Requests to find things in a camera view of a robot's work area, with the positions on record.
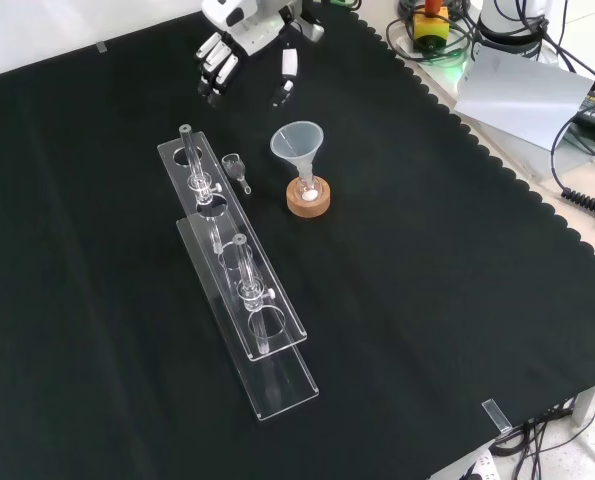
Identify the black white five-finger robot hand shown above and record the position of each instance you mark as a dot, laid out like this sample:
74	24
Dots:
249	30

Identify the translucent plastic funnel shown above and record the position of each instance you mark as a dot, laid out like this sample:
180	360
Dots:
297	140

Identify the clear glass weighing funnel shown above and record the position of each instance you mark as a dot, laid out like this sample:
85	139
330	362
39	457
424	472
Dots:
233	165

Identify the glass round-bottom flask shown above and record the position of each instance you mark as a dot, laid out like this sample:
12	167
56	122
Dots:
308	192

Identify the clear acrylic funnel stand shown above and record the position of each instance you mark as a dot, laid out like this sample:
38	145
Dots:
237	280

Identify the grey tape piece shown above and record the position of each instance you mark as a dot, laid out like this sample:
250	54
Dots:
102	47

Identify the yellow stop button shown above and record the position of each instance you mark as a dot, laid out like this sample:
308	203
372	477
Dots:
431	27

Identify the pale board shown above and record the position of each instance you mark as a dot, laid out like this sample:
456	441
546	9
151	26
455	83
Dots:
517	95

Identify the black cloth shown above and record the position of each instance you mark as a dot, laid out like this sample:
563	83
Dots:
427	260

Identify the clear tape strip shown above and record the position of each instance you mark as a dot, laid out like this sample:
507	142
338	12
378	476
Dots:
497	416

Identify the white power strip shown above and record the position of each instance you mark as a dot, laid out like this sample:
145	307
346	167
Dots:
479	465

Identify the white table leg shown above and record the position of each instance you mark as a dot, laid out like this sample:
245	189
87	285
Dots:
594	400

